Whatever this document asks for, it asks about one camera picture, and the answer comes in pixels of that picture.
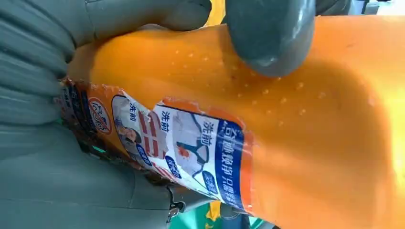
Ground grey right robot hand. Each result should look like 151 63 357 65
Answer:
0 0 317 229

